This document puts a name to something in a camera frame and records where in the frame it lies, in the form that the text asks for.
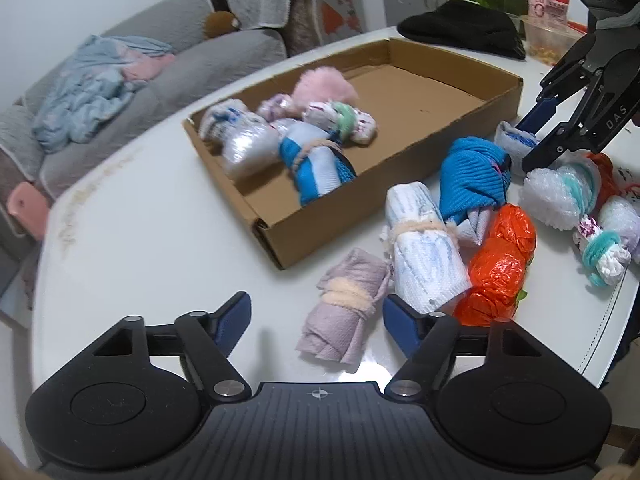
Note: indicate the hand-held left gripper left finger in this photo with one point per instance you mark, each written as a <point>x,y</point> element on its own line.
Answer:
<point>235,320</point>

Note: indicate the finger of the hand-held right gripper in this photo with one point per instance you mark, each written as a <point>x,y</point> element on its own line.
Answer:
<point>545,152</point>
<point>537,116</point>

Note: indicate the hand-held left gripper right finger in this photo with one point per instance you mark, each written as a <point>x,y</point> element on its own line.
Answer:
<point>402,330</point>

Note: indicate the small white printed bundle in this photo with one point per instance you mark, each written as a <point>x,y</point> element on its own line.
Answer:
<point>512,140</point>

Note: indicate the bubble wrap bundle teal band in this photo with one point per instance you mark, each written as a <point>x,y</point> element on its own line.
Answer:
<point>545,195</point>

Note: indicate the lilac towel roll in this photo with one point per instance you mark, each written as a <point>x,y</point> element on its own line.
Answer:
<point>345,320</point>

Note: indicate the small orange bundle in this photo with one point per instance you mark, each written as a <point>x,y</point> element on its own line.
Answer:
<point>602,175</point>

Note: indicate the white blue printed towel roll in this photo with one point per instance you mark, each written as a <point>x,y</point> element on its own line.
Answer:
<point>425,260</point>

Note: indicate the blue knit cloth bundle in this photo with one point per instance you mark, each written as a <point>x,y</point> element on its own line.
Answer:
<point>472,175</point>

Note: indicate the white bundle with pink band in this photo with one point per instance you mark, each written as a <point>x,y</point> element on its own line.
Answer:
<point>630,180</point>

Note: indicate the white bubble wrap bundle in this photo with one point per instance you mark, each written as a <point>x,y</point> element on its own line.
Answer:
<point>622,220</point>

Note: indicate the shallow cardboard box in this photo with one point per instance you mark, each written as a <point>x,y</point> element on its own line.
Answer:
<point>425,105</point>

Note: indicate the large orange plastic bundle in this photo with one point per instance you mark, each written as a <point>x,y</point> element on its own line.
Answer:
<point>500,260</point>

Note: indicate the floral bundle with teal band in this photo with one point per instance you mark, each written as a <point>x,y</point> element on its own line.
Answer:
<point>607,260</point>

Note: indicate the clear plastic bundle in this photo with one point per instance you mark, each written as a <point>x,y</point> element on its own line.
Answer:
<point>247,147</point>

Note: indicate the blue white striped towel roll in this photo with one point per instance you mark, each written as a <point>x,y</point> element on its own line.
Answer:
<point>315,165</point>

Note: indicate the floral bundle with green band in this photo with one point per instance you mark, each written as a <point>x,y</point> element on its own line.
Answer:
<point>345,120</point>

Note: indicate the white blue printed bundle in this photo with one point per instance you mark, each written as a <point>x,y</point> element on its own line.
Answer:
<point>222,120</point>

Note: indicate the pink fluffy bundle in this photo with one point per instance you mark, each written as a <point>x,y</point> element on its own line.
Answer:
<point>322,85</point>

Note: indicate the pink snack packet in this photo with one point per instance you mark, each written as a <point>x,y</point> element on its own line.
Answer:
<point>547,7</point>

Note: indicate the clear plastic food container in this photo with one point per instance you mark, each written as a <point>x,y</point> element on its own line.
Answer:
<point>547,42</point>

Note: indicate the black knit hat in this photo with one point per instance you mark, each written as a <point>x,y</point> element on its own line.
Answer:
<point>465,30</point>

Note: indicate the flower decorated fridge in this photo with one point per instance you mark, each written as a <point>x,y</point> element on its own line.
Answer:
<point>340,5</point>

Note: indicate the pink plastic stool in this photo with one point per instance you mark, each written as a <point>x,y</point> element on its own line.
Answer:
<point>27,207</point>

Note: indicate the grey knitted sofa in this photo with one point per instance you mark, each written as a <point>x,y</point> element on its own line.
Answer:
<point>200,60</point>

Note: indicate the pink cloth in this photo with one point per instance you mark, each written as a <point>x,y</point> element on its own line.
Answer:
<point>147,66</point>

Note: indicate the light blue blanket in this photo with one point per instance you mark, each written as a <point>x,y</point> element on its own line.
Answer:
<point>85,95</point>

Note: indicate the brown plush toy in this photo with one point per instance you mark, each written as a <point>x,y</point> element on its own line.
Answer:
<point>220,24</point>

